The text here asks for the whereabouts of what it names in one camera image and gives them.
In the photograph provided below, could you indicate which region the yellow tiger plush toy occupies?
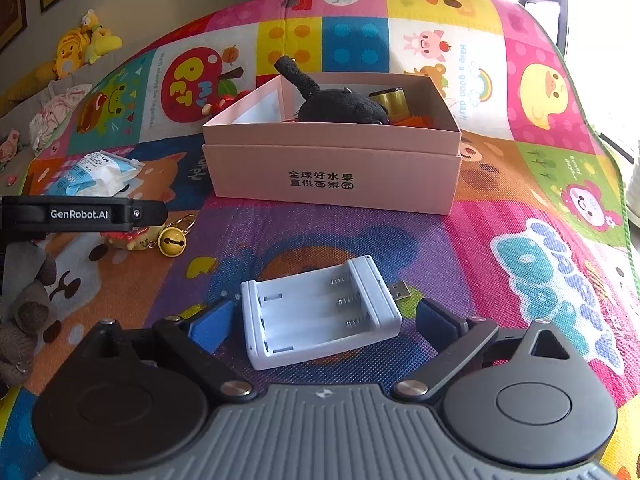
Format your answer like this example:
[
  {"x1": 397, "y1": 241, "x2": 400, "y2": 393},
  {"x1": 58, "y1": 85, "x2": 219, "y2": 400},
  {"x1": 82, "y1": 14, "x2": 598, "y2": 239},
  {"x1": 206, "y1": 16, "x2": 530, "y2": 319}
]
[{"x1": 5, "y1": 27, "x2": 99, "y2": 101}]

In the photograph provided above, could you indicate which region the blue white tissue pack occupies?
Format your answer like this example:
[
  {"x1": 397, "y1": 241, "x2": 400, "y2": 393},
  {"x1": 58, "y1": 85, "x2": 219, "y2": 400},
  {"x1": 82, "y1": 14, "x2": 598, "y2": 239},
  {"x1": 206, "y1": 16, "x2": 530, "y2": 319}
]
[{"x1": 44, "y1": 150, "x2": 146, "y2": 197}]

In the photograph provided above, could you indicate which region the small pink toy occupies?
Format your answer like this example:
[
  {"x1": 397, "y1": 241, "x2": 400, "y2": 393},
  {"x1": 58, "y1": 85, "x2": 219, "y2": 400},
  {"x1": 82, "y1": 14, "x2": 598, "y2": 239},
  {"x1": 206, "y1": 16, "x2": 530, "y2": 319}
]
[{"x1": 0, "y1": 129, "x2": 24, "y2": 161}]

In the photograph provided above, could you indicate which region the brown knitted plush toy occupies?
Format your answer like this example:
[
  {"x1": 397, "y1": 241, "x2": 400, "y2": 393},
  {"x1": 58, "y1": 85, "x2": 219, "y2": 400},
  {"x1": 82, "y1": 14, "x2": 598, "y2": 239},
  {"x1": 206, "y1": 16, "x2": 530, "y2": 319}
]
[{"x1": 0, "y1": 240, "x2": 62, "y2": 387}]

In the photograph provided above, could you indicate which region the pink cardboard box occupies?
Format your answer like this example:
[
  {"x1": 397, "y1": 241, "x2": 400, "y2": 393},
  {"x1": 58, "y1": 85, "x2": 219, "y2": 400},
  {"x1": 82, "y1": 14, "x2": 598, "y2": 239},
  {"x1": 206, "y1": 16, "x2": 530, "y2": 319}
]
[{"x1": 201, "y1": 72, "x2": 463, "y2": 216}]

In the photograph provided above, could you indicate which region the yellow plush keychain with bell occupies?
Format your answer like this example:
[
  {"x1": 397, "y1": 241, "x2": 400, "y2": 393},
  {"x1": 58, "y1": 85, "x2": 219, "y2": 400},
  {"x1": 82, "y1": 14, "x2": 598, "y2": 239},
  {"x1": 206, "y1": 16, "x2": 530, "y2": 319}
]
[{"x1": 100, "y1": 213, "x2": 199, "y2": 260}]

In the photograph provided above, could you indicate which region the pink patterned cloth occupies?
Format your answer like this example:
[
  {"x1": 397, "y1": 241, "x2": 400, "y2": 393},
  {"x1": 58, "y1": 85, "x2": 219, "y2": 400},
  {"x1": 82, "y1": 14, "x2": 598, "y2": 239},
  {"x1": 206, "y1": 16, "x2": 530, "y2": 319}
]
[{"x1": 29, "y1": 84, "x2": 94, "y2": 154}]

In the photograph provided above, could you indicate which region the black window frame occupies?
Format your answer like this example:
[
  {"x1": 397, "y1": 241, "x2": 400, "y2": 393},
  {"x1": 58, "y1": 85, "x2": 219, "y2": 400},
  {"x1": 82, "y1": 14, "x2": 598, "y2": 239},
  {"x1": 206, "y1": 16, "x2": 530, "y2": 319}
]
[{"x1": 520, "y1": 0, "x2": 572, "y2": 57}]

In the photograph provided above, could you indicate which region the colourful cartoon play mat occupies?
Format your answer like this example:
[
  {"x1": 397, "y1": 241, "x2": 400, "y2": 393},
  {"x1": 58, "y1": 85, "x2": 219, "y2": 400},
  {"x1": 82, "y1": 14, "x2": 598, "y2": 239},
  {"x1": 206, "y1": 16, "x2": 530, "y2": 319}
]
[{"x1": 0, "y1": 0, "x2": 640, "y2": 480}]

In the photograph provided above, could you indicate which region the gold cylinder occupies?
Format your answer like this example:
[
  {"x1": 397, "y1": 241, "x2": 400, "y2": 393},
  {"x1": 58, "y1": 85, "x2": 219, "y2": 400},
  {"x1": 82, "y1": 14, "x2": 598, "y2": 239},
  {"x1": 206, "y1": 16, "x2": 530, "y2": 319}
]
[{"x1": 369, "y1": 87, "x2": 407, "y2": 116}]

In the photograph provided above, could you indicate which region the red toy figure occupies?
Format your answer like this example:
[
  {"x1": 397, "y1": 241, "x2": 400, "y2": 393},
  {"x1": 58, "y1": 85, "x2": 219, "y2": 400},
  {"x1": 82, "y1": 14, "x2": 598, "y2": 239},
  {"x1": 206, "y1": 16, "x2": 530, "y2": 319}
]
[{"x1": 202, "y1": 91, "x2": 256, "y2": 117}]

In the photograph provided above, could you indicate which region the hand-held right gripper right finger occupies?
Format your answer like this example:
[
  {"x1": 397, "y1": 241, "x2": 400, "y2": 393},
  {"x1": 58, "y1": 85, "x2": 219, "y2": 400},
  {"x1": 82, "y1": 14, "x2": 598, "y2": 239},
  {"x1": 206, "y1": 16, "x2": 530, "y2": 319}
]
[{"x1": 392, "y1": 297, "x2": 571, "y2": 403}]

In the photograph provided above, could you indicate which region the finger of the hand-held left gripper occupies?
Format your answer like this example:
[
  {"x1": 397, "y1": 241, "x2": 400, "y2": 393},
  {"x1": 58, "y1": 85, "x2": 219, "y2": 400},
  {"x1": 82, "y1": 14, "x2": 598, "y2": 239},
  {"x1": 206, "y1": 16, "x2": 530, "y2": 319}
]
[{"x1": 131, "y1": 200, "x2": 169, "y2": 230}]

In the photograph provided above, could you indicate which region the dark framed wall picture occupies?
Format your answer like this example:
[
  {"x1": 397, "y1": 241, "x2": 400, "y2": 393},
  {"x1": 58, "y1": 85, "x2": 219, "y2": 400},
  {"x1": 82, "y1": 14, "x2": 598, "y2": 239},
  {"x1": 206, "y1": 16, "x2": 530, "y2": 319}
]
[{"x1": 0, "y1": 0, "x2": 29, "y2": 51}]

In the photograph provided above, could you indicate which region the black plush toy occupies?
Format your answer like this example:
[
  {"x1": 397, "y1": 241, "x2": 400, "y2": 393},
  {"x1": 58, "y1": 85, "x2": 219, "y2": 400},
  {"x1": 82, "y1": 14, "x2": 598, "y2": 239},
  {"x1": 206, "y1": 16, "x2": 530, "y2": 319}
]
[{"x1": 274, "y1": 56, "x2": 391, "y2": 126}]

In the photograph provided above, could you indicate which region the white battery charger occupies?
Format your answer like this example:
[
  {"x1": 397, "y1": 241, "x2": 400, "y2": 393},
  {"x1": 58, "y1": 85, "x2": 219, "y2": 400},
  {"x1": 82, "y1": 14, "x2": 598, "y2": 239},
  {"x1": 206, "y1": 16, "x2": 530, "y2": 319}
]
[{"x1": 240, "y1": 255, "x2": 412, "y2": 372}]

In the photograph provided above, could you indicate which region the grey sofa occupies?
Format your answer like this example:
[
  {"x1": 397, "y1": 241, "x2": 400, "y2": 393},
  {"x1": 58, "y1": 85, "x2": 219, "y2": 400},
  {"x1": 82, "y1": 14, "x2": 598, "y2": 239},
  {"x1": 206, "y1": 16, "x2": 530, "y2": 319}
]
[{"x1": 0, "y1": 57, "x2": 108, "y2": 133}]

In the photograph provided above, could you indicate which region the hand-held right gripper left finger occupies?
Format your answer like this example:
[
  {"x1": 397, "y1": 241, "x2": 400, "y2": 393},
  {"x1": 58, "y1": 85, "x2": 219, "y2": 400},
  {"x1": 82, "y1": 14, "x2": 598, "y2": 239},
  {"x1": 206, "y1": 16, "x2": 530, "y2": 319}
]
[{"x1": 75, "y1": 297, "x2": 256, "y2": 401}]

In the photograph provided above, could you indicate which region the orange toy piece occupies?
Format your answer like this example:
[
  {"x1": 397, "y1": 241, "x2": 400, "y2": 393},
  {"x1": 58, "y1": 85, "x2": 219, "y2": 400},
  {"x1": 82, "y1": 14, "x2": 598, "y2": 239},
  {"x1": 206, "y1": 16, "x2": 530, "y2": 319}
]
[{"x1": 390, "y1": 114, "x2": 432, "y2": 129}]

